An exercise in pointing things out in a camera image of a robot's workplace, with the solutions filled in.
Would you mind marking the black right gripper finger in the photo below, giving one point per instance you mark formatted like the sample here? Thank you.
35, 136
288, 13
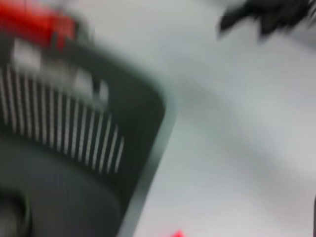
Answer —
232, 21
271, 27

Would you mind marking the glass teacup with black holder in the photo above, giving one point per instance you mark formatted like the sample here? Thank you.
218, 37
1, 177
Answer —
10, 217

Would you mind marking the grey perforated storage bin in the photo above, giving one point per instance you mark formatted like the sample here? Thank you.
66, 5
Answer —
98, 123

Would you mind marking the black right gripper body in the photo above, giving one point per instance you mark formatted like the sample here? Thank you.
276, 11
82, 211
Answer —
276, 7

